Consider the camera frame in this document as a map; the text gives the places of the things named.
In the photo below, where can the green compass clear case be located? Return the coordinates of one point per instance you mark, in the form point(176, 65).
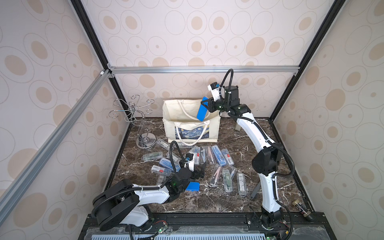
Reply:
point(227, 181)

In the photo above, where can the cream canvas tote bag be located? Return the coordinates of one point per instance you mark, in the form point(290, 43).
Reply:
point(181, 123)

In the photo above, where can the blue compass clear case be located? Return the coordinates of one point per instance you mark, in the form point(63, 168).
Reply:
point(219, 156)

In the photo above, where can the pink compass clear case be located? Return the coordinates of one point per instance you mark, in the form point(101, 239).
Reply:
point(216, 176)

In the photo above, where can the silver aluminium left rail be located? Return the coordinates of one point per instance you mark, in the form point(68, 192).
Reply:
point(21, 184)

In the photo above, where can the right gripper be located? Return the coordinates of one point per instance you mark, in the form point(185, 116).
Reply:
point(212, 105)

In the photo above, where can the blue compass case flat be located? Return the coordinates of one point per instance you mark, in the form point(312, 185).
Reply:
point(193, 187)

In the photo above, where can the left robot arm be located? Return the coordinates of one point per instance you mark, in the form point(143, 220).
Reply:
point(127, 204)

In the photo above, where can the silver aluminium crossbar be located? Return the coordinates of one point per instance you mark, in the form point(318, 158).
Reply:
point(204, 69)

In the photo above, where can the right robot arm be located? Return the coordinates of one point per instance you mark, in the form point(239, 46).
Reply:
point(271, 160)

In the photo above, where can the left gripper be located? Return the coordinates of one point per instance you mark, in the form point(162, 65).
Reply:
point(197, 175)

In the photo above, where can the red label clear case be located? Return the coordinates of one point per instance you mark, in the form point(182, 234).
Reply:
point(228, 157)

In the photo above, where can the clear compass case right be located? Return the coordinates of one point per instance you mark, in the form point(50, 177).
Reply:
point(242, 186)

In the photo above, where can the green clear case left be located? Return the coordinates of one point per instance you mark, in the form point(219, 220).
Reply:
point(152, 156)

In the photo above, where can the chrome wire cup rack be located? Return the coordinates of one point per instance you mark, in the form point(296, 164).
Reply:
point(136, 116)

